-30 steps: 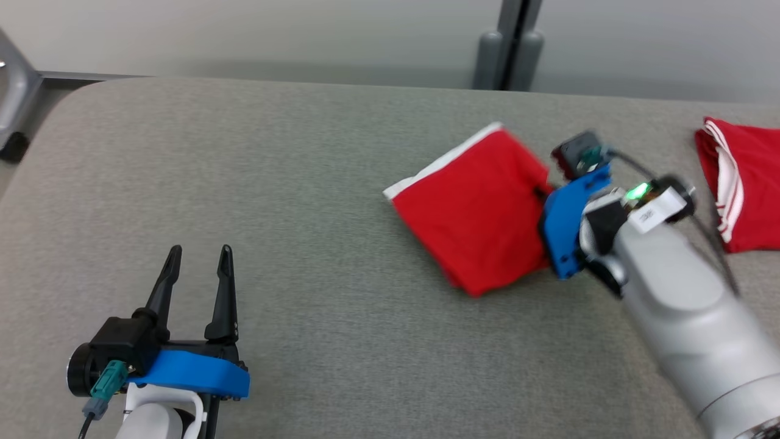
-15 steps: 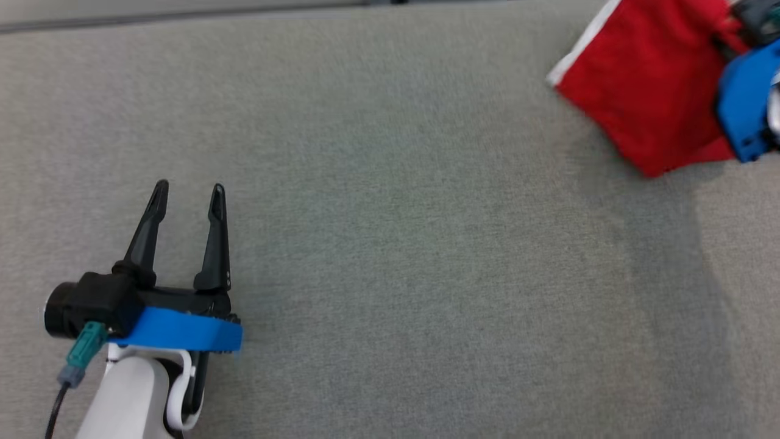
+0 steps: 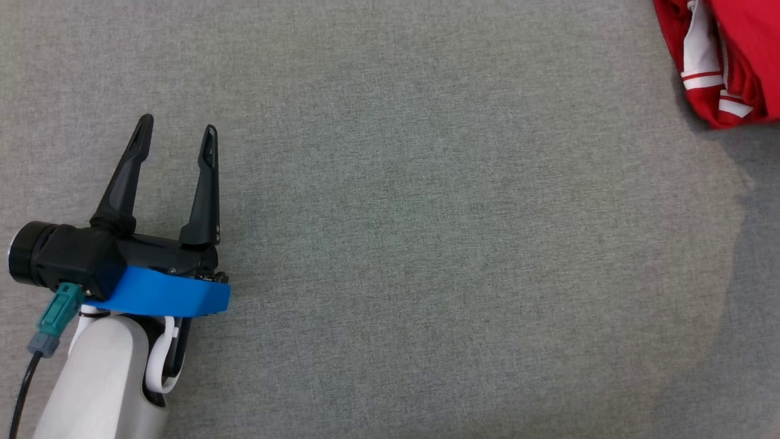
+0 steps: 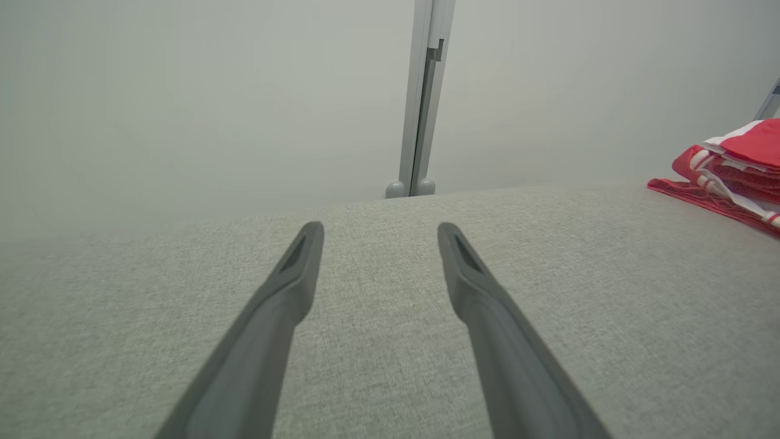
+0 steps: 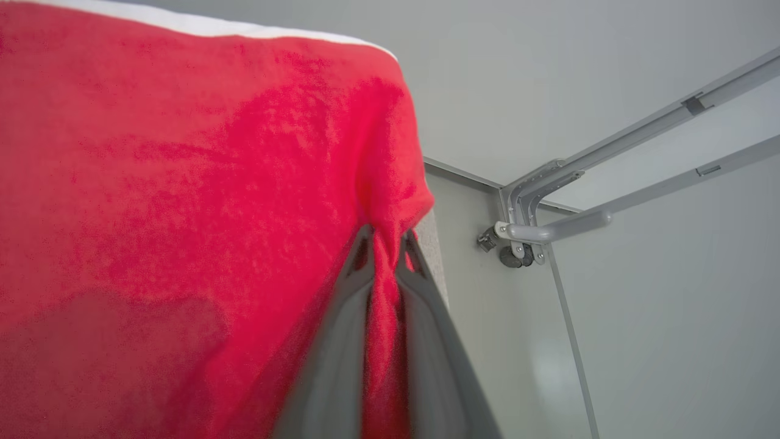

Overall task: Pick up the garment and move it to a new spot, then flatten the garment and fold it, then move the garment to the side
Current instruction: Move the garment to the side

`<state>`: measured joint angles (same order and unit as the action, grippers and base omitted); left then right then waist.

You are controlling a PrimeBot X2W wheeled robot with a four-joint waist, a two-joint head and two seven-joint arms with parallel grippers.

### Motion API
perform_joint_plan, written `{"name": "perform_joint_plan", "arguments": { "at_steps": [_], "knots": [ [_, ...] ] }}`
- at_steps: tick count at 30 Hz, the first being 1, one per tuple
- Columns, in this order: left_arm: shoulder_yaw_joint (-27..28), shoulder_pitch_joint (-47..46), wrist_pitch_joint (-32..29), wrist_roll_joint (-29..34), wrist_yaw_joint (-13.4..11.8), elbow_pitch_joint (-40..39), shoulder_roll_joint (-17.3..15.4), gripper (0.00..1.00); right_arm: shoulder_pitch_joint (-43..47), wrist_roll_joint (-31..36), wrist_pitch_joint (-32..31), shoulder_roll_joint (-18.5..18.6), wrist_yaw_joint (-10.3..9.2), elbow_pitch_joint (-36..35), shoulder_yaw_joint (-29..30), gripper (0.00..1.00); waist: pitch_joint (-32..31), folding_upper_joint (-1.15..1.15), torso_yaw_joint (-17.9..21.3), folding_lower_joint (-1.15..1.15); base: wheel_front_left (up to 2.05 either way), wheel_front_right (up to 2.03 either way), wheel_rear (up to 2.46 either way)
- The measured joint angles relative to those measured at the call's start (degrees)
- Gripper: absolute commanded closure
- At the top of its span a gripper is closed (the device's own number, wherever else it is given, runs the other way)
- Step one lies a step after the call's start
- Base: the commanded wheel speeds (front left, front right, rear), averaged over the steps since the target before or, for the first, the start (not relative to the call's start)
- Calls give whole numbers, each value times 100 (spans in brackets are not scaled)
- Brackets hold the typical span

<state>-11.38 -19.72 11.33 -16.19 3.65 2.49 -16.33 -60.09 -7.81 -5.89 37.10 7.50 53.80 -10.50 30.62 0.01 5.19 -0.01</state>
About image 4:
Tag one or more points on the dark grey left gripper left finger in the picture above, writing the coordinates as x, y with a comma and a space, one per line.
268, 341

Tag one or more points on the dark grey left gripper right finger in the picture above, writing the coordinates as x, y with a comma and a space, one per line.
506, 353

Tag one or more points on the red basketball jersey white sleeves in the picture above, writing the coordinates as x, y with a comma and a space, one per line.
755, 146

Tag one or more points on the grey aluminium partition post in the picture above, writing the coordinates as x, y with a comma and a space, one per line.
423, 103
771, 103

